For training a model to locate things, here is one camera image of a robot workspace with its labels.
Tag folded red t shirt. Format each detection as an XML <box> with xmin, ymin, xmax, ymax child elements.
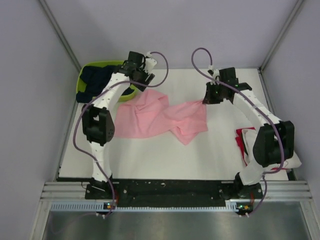
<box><xmin>235</xmin><ymin>127</ymin><xmax>281</xmax><ymax>172</ymax></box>

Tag pink t shirt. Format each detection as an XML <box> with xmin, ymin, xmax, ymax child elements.
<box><xmin>114</xmin><ymin>89</ymin><xmax>208</xmax><ymax>145</ymax></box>

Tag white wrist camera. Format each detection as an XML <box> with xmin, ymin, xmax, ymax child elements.
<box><xmin>207</xmin><ymin>65</ymin><xmax>220</xmax><ymax>85</ymax></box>
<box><xmin>144</xmin><ymin>51</ymin><xmax>157</xmax><ymax>74</ymax></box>

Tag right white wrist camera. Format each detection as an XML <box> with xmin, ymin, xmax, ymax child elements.
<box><xmin>207</xmin><ymin>65</ymin><xmax>220</xmax><ymax>85</ymax></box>

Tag grey slotted cable duct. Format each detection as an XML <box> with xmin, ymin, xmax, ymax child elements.
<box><xmin>50</xmin><ymin>201</ymin><xmax>251</xmax><ymax>213</ymax></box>

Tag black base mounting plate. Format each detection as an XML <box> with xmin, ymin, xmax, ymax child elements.
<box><xmin>85</xmin><ymin>178</ymin><xmax>263</xmax><ymax>207</ymax></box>

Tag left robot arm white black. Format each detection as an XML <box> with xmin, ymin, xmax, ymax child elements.
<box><xmin>81</xmin><ymin>51</ymin><xmax>157</xmax><ymax>199</ymax></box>

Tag folded white printed t shirt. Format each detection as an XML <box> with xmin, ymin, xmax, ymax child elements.
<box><xmin>235</xmin><ymin>127</ymin><xmax>302</xmax><ymax>170</ymax></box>

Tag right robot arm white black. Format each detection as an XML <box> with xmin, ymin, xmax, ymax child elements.
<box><xmin>202</xmin><ymin>67</ymin><xmax>295</xmax><ymax>198</ymax></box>

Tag lime green plastic basin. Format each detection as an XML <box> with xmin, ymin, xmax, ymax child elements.
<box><xmin>75</xmin><ymin>60</ymin><xmax>138</xmax><ymax>103</ymax></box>

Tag navy blue t shirt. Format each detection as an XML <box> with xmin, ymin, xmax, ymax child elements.
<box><xmin>75</xmin><ymin>64</ymin><xmax>136</xmax><ymax>104</ymax></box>

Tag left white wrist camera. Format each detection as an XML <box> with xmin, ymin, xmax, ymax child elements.
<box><xmin>144</xmin><ymin>51</ymin><xmax>157</xmax><ymax>74</ymax></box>

